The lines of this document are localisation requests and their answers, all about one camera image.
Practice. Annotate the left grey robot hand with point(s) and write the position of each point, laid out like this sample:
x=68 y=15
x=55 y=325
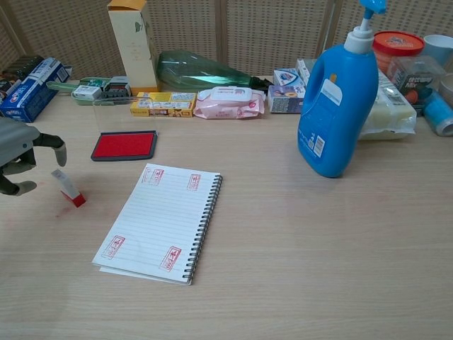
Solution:
x=16 y=136

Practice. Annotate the red white stamp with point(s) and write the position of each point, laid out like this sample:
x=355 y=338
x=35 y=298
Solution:
x=73 y=197

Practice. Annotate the white spiral lined notebook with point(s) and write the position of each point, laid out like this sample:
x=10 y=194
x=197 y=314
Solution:
x=159 y=219

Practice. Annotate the blue toothpaste box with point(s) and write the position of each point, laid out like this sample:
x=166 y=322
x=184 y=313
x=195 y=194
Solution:
x=32 y=95

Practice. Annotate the dark drink bottle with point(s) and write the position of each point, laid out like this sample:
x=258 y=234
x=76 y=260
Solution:
x=21 y=67

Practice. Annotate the small white green box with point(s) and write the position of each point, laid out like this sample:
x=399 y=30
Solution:
x=86 y=92

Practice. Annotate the red ink pad clear lid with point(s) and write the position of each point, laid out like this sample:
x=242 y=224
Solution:
x=124 y=145

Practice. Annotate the grey black date stamper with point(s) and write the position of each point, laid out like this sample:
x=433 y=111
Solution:
x=117 y=86

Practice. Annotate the tall cream carton orange top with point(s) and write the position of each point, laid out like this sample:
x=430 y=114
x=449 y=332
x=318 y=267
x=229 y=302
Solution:
x=132 y=46

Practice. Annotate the yellow printed flat box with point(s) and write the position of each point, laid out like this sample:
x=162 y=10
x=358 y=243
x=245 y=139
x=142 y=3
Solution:
x=163 y=104

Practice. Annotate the green plastic spray bottle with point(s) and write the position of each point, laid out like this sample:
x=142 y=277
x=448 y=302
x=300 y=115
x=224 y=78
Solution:
x=194 y=71

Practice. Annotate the pink wet wipes pack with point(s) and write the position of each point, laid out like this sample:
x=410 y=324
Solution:
x=230 y=102

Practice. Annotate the wicker folding screen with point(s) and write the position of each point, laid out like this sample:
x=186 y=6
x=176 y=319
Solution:
x=247 y=28

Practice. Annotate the purple small soap box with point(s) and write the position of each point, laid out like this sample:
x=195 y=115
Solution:
x=285 y=100

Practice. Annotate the blue white soap box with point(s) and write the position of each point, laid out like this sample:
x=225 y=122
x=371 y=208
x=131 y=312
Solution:
x=288 y=77

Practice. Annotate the blue detergent pump bottle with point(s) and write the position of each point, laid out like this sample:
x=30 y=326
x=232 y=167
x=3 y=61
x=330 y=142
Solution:
x=336 y=117

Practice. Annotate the long white vacuum rice pack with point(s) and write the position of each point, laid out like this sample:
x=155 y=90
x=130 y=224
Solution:
x=393 y=113

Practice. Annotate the orange lid snack jar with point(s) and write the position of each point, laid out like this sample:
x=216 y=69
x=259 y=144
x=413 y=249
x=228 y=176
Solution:
x=398 y=44

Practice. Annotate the clear plastic snack box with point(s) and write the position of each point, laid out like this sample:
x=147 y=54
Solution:
x=414 y=81

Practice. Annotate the blue cylindrical tube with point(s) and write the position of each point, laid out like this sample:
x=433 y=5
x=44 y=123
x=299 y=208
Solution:
x=439 y=113

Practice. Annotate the light blue mug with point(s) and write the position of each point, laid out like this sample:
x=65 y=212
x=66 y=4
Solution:
x=440 y=47

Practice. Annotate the beige bowl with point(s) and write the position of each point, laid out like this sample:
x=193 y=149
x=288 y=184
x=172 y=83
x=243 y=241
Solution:
x=447 y=83

